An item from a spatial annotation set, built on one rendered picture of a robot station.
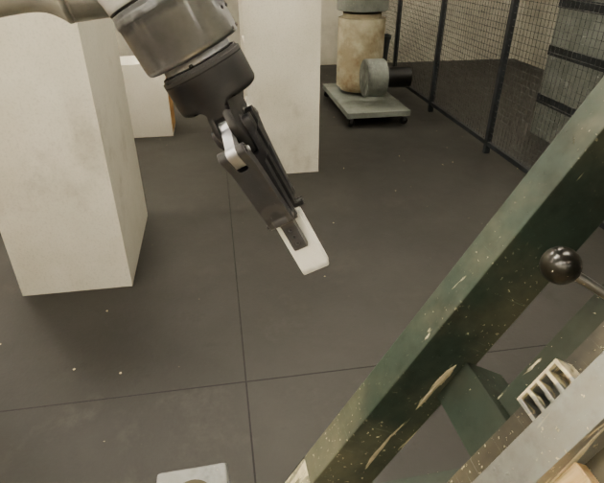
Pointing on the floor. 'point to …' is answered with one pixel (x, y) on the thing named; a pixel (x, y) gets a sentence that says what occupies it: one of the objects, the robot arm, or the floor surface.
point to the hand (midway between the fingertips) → (302, 241)
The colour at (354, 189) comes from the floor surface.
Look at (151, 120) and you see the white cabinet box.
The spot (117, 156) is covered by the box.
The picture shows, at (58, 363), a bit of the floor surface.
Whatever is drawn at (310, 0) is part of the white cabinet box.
